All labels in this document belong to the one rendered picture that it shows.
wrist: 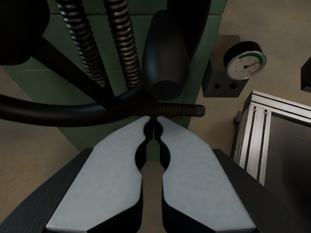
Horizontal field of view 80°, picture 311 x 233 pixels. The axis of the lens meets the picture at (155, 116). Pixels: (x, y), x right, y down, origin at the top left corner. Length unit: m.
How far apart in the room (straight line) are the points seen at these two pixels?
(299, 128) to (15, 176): 1.26
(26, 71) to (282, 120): 0.91
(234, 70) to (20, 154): 1.03
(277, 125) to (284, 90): 0.51
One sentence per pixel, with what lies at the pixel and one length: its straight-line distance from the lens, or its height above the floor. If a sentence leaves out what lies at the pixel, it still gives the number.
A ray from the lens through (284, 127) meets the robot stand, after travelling 0.93.
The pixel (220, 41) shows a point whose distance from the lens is 0.47.
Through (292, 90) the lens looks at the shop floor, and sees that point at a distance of 1.43.
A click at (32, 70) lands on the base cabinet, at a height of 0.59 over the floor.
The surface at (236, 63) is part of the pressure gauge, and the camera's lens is 0.35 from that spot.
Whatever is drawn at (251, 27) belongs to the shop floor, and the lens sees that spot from 1.82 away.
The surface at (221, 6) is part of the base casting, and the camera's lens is 0.35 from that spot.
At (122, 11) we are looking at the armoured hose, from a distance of 0.21.
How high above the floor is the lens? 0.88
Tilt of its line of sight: 58 degrees down
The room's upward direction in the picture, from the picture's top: straight up
